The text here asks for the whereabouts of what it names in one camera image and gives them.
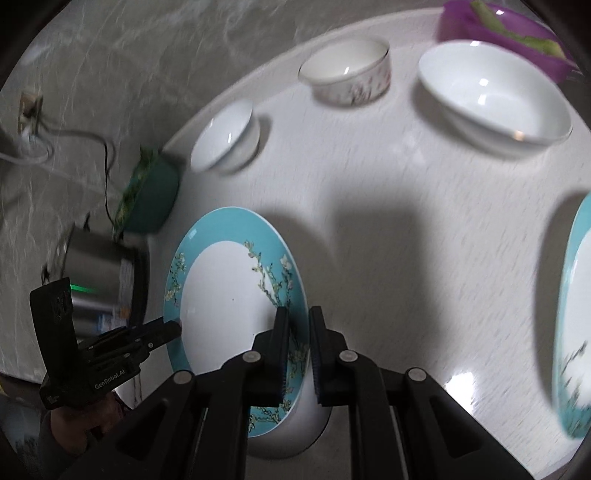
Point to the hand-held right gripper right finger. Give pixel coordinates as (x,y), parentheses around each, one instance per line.
(317,360)

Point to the green plastic basin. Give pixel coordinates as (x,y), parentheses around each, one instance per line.
(157,198)

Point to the small plain white bowl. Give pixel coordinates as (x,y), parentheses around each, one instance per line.
(220,138)

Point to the teal floral rimmed plate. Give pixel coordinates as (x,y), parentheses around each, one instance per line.
(575,323)
(221,295)

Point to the white bowl with floral print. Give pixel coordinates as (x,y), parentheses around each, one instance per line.
(355,83)

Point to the leafy green vegetables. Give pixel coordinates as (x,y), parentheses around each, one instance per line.
(131,189)

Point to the stainless steel rice cooker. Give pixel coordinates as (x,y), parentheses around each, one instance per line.
(99,272)

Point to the purple plastic basin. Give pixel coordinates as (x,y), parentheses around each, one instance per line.
(461,23)

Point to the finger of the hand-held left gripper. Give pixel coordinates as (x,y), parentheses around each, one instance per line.
(164,333)
(147,326)

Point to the wall power outlet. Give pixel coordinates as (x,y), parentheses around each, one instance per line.
(28,108)

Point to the green vegetable stem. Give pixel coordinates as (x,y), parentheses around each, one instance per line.
(531,41)

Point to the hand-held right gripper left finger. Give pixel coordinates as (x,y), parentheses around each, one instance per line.
(280,360)

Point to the large white bowl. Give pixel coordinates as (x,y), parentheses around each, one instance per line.
(498,97)

